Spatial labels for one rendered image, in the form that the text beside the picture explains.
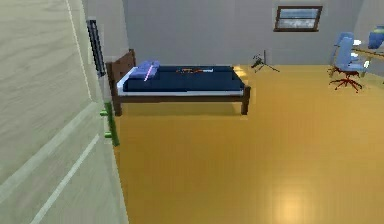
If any blue office chair red base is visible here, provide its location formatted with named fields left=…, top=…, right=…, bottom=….
left=327, top=31, right=360, bottom=78
left=328, top=36, right=370, bottom=94

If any pale wooden room door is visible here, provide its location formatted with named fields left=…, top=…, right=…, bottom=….
left=0, top=0, right=130, bottom=224

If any wooden desk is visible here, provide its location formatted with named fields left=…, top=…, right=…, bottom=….
left=352, top=45, right=384, bottom=86

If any green door handle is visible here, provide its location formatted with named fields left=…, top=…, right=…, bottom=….
left=99, top=101, right=121, bottom=148

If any brown framed window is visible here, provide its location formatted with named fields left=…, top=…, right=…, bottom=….
left=273, top=5, right=324, bottom=33

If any dark framed wall picture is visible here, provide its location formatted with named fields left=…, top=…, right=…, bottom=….
left=86, top=19, right=107, bottom=78

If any brown bed with navy cover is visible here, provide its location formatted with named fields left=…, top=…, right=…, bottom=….
left=105, top=48, right=252, bottom=117

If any orange black object on bed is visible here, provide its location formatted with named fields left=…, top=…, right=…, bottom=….
left=176, top=67, right=214, bottom=75

